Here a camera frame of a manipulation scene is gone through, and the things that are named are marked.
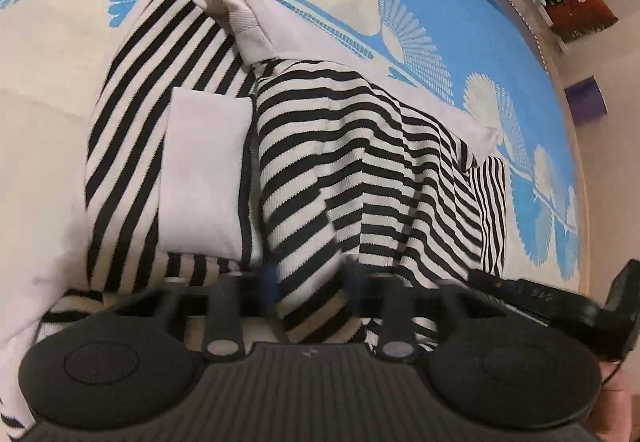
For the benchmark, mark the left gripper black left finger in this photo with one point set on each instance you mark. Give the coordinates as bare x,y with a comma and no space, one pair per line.
247,293

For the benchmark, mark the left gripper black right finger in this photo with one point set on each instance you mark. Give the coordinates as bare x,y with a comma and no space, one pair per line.
379,294

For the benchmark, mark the black white striped garment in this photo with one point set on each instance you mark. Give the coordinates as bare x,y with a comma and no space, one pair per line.
232,133

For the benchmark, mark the person's right hand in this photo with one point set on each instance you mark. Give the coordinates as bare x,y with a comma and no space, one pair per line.
611,416

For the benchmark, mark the purple box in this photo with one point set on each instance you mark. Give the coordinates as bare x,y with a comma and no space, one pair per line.
586,101

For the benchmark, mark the dark red bag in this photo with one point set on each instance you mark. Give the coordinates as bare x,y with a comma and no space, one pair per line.
573,19

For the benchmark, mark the blue white patterned bedsheet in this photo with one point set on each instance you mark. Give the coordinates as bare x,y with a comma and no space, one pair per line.
54,54

